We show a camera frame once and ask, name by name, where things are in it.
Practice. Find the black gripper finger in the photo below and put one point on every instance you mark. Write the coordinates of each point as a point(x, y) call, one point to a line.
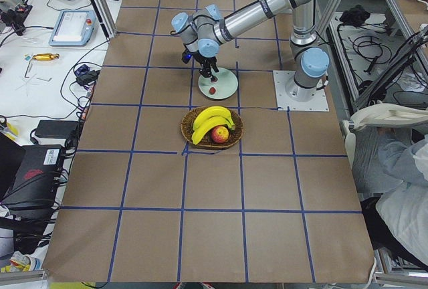
point(203, 71)
point(214, 67)

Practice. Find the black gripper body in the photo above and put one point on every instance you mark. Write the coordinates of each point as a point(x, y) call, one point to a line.
point(204, 61)

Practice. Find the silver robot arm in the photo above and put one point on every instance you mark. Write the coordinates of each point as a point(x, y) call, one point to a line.
point(203, 33)

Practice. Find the light green plate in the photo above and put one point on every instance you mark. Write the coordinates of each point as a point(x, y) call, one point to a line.
point(226, 84)

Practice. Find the yellow banana bunch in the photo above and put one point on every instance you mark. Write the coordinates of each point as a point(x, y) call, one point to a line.
point(210, 118)

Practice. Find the brown wicker basket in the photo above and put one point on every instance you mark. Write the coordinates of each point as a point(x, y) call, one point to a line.
point(207, 143)

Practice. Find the red yellow apple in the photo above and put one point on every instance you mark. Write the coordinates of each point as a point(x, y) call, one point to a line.
point(220, 134)

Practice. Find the blue teach pendant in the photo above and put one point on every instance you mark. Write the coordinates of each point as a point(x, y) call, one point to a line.
point(73, 28)

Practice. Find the black power adapter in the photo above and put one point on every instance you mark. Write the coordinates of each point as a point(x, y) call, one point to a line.
point(57, 129)

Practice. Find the yellow metal tool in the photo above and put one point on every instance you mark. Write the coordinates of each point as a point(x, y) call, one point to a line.
point(42, 57)

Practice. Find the black computer tower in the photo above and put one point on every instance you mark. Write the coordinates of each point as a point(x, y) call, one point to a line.
point(36, 181)

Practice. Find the person in white coat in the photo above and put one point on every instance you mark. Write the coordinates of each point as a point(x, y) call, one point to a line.
point(397, 220)

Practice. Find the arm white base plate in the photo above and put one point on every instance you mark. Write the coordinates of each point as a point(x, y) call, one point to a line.
point(289, 96)

